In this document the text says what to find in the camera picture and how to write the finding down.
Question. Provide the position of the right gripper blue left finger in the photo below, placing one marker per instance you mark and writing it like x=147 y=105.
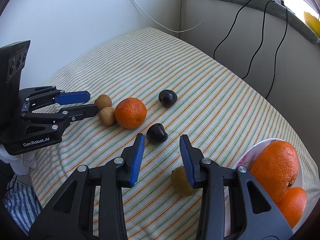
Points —
x=89 y=204

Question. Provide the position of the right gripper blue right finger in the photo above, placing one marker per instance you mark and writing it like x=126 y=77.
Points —
x=234 y=205

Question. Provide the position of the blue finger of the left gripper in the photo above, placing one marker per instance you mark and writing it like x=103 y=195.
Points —
x=75 y=114
x=49 y=95

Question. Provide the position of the large orange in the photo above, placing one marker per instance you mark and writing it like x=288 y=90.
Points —
x=292 y=205
x=276 y=169

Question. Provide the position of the small brown longan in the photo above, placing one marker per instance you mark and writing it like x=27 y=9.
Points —
x=103 y=101
x=107 y=116

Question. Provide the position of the white floral plate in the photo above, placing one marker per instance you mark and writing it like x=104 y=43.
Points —
x=251 y=155

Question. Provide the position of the medium tangerine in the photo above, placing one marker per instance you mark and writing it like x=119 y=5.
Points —
x=130 y=113

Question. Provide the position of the green-brown kiwi fruit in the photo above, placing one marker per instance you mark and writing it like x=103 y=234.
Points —
x=180 y=183

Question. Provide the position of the dark plum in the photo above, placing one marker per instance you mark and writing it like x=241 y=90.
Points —
x=167 y=98
x=156 y=134

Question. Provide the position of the white gloved left hand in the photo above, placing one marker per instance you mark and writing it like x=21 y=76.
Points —
x=20 y=164

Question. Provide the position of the blue striped cloth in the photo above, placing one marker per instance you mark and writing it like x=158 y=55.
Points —
x=22 y=204

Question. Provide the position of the striped tablecloth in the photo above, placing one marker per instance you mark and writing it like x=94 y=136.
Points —
x=163 y=88

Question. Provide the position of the yellow melon rind bowl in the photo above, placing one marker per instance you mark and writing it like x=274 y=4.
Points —
x=312 y=22

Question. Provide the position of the black camera box left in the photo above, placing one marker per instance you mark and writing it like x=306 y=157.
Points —
x=13 y=57

